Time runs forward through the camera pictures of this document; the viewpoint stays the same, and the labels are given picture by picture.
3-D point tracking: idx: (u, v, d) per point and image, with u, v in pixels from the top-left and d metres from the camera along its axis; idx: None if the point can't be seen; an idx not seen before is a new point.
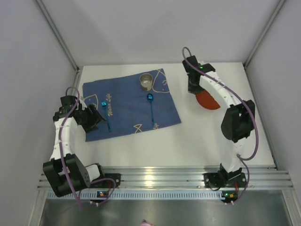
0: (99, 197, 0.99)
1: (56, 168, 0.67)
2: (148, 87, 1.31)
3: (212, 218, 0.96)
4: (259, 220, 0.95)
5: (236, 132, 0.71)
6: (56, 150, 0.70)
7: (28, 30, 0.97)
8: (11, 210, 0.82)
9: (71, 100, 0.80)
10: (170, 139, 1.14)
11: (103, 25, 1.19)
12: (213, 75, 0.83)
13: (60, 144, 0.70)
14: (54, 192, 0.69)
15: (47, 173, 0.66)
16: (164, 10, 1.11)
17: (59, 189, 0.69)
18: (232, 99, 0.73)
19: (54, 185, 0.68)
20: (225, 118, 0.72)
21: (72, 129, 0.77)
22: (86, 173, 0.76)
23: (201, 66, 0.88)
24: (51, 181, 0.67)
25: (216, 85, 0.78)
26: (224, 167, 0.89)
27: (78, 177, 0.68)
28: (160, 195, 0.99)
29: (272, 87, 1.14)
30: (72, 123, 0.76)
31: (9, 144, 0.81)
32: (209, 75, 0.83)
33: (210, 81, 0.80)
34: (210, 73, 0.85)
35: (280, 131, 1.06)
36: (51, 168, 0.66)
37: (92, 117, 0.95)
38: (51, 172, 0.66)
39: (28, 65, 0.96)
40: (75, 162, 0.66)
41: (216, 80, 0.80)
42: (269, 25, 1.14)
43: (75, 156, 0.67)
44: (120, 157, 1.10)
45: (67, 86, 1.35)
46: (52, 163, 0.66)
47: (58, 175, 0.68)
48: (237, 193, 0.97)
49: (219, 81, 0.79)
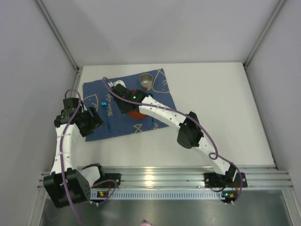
0: (99, 197, 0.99)
1: (57, 182, 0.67)
2: (148, 87, 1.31)
3: (212, 218, 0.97)
4: (259, 220, 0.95)
5: (192, 141, 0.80)
6: (56, 162, 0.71)
7: (28, 30, 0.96)
8: (11, 210, 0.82)
9: (74, 104, 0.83)
10: (170, 139, 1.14)
11: (103, 25, 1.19)
12: (147, 101, 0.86)
13: (61, 157, 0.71)
14: (54, 204, 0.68)
15: (48, 188, 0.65)
16: (164, 10, 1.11)
17: (59, 201, 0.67)
18: (177, 117, 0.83)
19: (54, 198, 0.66)
20: (178, 135, 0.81)
21: (75, 138, 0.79)
22: (88, 186, 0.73)
23: (135, 94, 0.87)
24: (51, 195, 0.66)
25: (158, 110, 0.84)
26: (218, 173, 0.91)
27: (78, 190, 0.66)
28: (160, 195, 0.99)
29: (272, 87, 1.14)
30: (74, 130, 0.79)
31: (9, 144, 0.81)
32: (145, 102, 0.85)
33: (150, 108, 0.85)
34: (146, 99, 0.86)
35: (280, 131, 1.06)
36: (51, 182, 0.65)
37: (92, 120, 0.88)
38: (51, 186, 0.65)
39: (29, 65, 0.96)
40: (75, 175, 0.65)
41: (154, 104, 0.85)
42: (269, 26, 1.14)
43: (76, 171, 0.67)
44: (119, 157, 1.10)
45: (67, 88, 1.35)
46: (52, 177, 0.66)
47: (59, 188, 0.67)
48: (237, 193, 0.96)
49: (158, 105, 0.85)
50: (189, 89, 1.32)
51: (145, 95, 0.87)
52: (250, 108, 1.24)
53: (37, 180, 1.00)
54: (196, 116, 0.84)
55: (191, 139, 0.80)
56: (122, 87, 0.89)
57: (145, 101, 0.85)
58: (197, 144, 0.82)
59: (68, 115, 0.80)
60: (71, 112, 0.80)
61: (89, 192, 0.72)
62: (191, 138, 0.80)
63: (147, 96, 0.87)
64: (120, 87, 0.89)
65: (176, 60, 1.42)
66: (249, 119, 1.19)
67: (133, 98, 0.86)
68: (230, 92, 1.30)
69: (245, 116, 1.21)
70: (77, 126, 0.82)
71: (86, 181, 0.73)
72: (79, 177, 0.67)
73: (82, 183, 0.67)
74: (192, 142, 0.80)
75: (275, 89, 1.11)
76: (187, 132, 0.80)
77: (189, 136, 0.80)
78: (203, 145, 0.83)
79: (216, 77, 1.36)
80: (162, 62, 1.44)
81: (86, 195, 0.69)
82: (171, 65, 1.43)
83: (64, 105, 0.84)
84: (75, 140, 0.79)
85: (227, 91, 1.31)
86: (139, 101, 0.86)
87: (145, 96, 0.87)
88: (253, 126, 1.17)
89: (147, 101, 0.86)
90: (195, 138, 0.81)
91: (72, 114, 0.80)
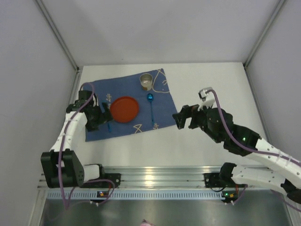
0: (99, 197, 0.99)
1: (53, 160, 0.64)
2: (148, 87, 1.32)
3: (212, 218, 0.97)
4: (260, 220, 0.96)
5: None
6: (58, 141, 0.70)
7: (28, 30, 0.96)
8: (11, 210, 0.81)
9: (88, 96, 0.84)
10: (170, 139, 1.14)
11: (103, 25, 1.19)
12: (262, 147, 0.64)
13: (63, 137, 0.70)
14: (46, 182, 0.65)
15: (43, 165, 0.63)
16: (164, 9, 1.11)
17: (51, 181, 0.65)
18: None
19: (47, 176, 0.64)
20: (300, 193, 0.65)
21: (79, 126, 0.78)
22: (81, 172, 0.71)
23: (242, 134, 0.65)
24: (45, 172, 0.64)
25: (280, 161, 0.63)
26: (225, 174, 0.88)
27: (72, 173, 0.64)
28: (160, 195, 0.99)
29: (272, 87, 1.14)
30: (82, 118, 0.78)
31: (9, 144, 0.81)
32: (261, 148, 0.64)
33: (268, 157, 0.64)
34: (260, 143, 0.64)
35: (280, 131, 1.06)
36: (47, 160, 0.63)
37: (101, 115, 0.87)
38: (47, 164, 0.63)
39: (28, 65, 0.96)
40: (72, 157, 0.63)
41: (271, 150, 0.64)
42: (269, 26, 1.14)
43: (73, 152, 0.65)
44: (120, 157, 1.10)
45: (71, 90, 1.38)
46: (50, 154, 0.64)
47: (53, 167, 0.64)
48: (237, 193, 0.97)
49: (280, 153, 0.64)
50: (188, 89, 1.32)
51: (256, 137, 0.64)
52: (250, 108, 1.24)
53: (38, 180, 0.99)
54: None
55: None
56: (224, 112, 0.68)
57: (260, 149, 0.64)
58: (280, 184, 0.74)
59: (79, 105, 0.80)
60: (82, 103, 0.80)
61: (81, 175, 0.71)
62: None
63: (260, 139, 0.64)
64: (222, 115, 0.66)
65: (176, 60, 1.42)
66: (249, 119, 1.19)
67: (243, 139, 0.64)
68: (231, 92, 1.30)
69: (245, 116, 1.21)
70: (86, 117, 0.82)
71: (81, 167, 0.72)
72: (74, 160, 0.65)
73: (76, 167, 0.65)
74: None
75: (275, 89, 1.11)
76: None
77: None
78: (266, 181, 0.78)
79: (216, 77, 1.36)
80: (162, 62, 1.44)
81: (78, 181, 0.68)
82: (171, 66, 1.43)
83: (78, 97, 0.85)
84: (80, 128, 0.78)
85: (227, 90, 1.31)
86: (252, 148, 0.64)
87: (256, 138, 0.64)
88: (253, 126, 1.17)
89: (263, 146, 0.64)
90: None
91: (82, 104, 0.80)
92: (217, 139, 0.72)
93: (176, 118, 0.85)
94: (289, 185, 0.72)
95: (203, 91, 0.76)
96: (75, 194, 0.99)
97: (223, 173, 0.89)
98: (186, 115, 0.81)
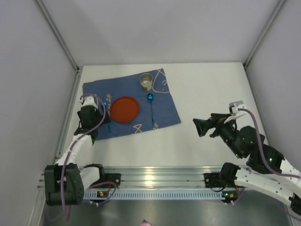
0: (99, 197, 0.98)
1: (55, 175, 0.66)
2: (148, 87, 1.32)
3: (212, 218, 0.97)
4: (260, 220, 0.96)
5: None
6: (63, 157, 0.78)
7: (28, 30, 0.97)
8: (11, 210, 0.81)
9: (91, 114, 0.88)
10: (170, 139, 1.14)
11: (103, 25, 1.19)
12: (285, 169, 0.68)
13: (68, 154, 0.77)
14: (45, 198, 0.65)
15: (45, 178, 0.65)
16: (164, 9, 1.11)
17: (51, 197, 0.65)
18: None
19: (47, 190, 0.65)
20: None
21: (85, 144, 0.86)
22: (82, 193, 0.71)
23: (270, 155, 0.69)
24: (46, 186, 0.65)
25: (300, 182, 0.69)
26: (224, 175, 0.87)
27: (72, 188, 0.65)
28: (160, 195, 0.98)
29: (272, 87, 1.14)
30: (87, 140, 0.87)
31: (9, 144, 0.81)
32: (284, 170, 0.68)
33: (290, 178, 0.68)
34: (284, 165, 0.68)
35: (280, 131, 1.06)
36: (50, 173, 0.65)
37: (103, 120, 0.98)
38: (49, 177, 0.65)
39: (28, 65, 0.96)
40: (74, 170, 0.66)
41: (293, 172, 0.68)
42: (269, 26, 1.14)
43: (74, 166, 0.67)
44: (120, 157, 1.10)
45: (71, 90, 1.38)
46: (53, 168, 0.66)
47: (55, 182, 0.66)
48: (237, 193, 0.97)
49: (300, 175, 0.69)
50: (188, 89, 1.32)
51: (280, 158, 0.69)
52: (250, 108, 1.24)
53: (38, 180, 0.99)
54: None
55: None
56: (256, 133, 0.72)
57: (284, 171, 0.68)
58: (289, 197, 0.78)
59: (84, 125, 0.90)
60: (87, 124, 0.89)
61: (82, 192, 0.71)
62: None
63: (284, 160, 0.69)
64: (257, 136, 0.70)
65: (176, 60, 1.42)
66: (249, 119, 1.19)
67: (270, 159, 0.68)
68: (231, 92, 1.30)
69: (245, 116, 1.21)
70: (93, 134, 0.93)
71: (83, 187, 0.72)
72: (75, 175, 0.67)
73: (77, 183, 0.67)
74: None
75: (275, 89, 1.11)
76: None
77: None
78: (273, 191, 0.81)
79: (216, 77, 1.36)
80: (162, 62, 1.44)
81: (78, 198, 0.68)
82: (171, 66, 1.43)
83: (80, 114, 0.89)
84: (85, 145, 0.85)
85: (227, 90, 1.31)
86: (277, 170, 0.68)
87: (280, 159, 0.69)
88: (253, 126, 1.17)
89: (287, 167, 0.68)
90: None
91: (88, 126, 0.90)
92: (241, 156, 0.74)
93: (197, 125, 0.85)
94: (297, 199, 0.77)
95: (238, 106, 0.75)
96: None
97: (222, 175, 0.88)
98: (211, 125, 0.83)
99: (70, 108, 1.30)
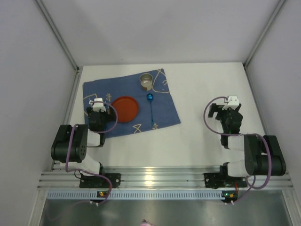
0: (99, 197, 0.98)
1: (66, 134, 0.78)
2: (148, 87, 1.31)
3: (212, 218, 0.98)
4: (260, 221, 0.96)
5: (258, 158, 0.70)
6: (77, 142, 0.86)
7: (27, 31, 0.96)
8: (11, 211, 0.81)
9: (99, 117, 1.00)
10: (169, 139, 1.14)
11: (103, 25, 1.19)
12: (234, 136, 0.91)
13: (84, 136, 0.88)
14: (51, 153, 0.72)
15: (58, 133, 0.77)
16: (164, 9, 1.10)
17: (55, 151, 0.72)
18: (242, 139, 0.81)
19: (54, 144, 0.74)
20: (246, 154, 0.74)
21: (94, 137, 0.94)
22: (84, 155, 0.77)
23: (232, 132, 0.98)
24: (56, 139, 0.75)
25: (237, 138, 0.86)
26: (226, 165, 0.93)
27: (77, 141, 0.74)
28: (160, 195, 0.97)
29: (272, 87, 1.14)
30: (96, 137, 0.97)
31: (10, 144, 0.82)
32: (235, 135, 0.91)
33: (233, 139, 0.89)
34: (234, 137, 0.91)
35: (280, 131, 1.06)
36: (65, 128, 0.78)
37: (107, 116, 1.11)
38: (62, 131, 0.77)
39: (27, 65, 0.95)
40: (84, 129, 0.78)
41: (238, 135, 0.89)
42: (269, 26, 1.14)
43: (88, 125, 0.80)
44: (119, 157, 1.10)
45: (71, 91, 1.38)
46: (67, 126, 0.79)
47: (63, 138, 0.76)
48: (237, 193, 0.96)
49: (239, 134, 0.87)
50: (188, 89, 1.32)
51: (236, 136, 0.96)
52: (249, 108, 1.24)
53: (38, 180, 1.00)
54: (275, 141, 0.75)
55: (258, 155, 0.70)
56: (238, 115, 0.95)
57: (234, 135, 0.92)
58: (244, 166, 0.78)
59: (93, 129, 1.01)
60: (95, 128, 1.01)
61: (83, 154, 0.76)
62: (261, 161, 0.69)
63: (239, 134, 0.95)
64: (234, 114, 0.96)
65: (176, 60, 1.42)
66: (248, 119, 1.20)
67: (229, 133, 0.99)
68: (231, 92, 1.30)
69: (244, 116, 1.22)
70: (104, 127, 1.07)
71: (85, 150, 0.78)
72: (85, 132, 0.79)
73: (83, 140, 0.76)
74: (257, 157, 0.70)
75: (275, 89, 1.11)
76: (255, 138, 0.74)
77: (257, 149, 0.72)
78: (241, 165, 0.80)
79: (216, 77, 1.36)
80: (162, 62, 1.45)
81: (80, 155, 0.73)
82: (171, 66, 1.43)
83: (91, 117, 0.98)
84: (94, 137, 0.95)
85: (227, 90, 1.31)
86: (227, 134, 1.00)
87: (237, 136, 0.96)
88: (252, 126, 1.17)
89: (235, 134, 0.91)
90: (265, 171, 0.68)
91: (98, 129, 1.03)
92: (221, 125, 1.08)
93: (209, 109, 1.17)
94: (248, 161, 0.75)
95: (232, 99, 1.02)
96: (75, 193, 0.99)
97: (224, 164, 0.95)
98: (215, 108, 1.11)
99: (70, 108, 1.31)
